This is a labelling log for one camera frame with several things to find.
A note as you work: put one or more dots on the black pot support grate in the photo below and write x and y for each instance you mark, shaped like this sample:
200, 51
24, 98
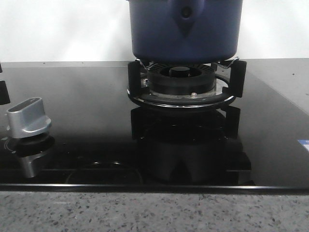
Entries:
229, 84

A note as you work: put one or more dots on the black round gas burner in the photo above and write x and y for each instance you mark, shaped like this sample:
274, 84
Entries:
166, 80

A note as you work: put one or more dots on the black left pot support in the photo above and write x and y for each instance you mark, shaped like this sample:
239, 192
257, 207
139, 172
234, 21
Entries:
4, 94

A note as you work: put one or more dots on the blue white label sticker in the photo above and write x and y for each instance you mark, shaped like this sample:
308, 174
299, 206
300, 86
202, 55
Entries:
305, 144

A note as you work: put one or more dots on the silver stove control knob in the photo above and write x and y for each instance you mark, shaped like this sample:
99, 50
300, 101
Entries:
27, 120

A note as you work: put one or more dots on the dark blue cooking pot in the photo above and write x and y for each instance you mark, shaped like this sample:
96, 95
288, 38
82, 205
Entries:
184, 31

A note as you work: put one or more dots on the black glass gas cooktop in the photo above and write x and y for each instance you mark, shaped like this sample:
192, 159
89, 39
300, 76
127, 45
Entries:
100, 140

